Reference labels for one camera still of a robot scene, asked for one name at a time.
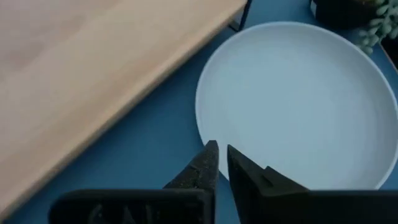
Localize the potted succulent in dark pot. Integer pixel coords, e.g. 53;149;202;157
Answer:
310;0;398;57

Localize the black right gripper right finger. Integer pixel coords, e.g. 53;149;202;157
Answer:
227;144;398;224

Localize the large white plate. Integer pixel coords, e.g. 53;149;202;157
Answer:
195;21;398;190

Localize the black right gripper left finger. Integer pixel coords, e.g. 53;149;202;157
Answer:
48;139;220;224

